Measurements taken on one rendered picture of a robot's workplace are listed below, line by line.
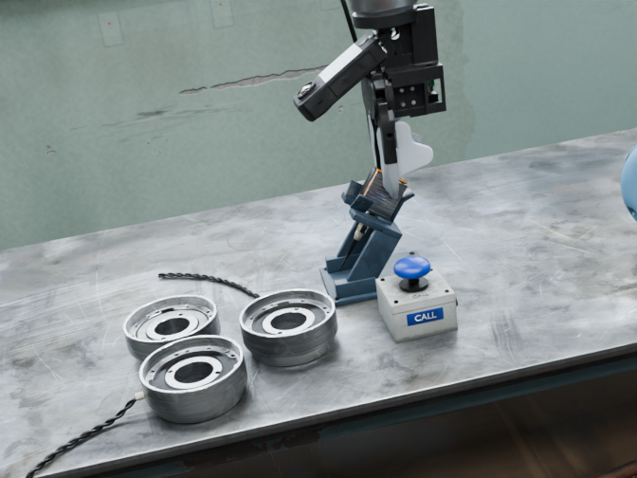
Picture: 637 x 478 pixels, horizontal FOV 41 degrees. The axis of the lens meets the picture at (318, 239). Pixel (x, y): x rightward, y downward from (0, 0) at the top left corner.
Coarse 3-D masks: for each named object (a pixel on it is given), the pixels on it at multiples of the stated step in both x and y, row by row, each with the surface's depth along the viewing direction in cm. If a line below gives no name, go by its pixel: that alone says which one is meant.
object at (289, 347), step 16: (304, 288) 96; (256, 304) 95; (272, 304) 96; (320, 304) 95; (240, 320) 92; (272, 320) 93; (288, 320) 95; (304, 320) 94; (336, 320) 91; (256, 336) 88; (272, 336) 87; (288, 336) 87; (304, 336) 88; (320, 336) 89; (256, 352) 89; (272, 352) 88; (288, 352) 88; (304, 352) 88; (320, 352) 90
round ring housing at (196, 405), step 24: (216, 336) 89; (144, 360) 86; (168, 360) 88; (192, 360) 87; (216, 360) 87; (240, 360) 84; (144, 384) 82; (192, 384) 83; (216, 384) 81; (240, 384) 83; (168, 408) 81; (192, 408) 81; (216, 408) 82
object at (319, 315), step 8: (280, 304) 96; (288, 304) 96; (296, 304) 96; (304, 304) 95; (312, 304) 95; (264, 312) 95; (272, 312) 95; (312, 312) 93; (320, 312) 93; (328, 312) 93; (256, 320) 94; (320, 320) 92; (248, 328) 92; (256, 328) 92
